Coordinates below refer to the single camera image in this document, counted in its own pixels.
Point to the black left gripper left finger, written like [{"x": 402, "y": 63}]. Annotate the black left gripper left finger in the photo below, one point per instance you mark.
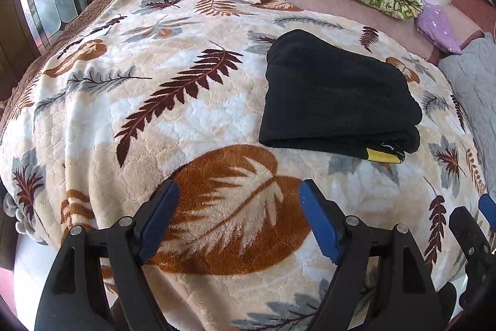
[{"x": 74, "y": 296}]

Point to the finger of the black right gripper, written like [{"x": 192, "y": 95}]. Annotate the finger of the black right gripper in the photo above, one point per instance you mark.
[
  {"x": 487, "y": 206},
  {"x": 480, "y": 266}
]

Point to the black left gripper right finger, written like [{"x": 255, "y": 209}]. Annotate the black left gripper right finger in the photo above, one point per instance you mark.
[{"x": 380, "y": 281}]

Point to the black pants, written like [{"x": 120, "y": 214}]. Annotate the black pants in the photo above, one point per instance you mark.
[{"x": 322, "y": 98}]

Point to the grey quilt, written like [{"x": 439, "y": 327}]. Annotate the grey quilt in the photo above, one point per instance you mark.
[{"x": 472, "y": 78}]

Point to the pink bed sheet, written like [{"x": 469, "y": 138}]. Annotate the pink bed sheet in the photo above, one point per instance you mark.
[{"x": 469, "y": 19}]

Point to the purple floral pillow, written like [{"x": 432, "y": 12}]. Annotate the purple floral pillow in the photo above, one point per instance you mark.
[{"x": 435, "y": 26}]

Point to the leaf pattern plush blanket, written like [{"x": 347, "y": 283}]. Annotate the leaf pattern plush blanket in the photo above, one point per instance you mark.
[{"x": 153, "y": 89}]

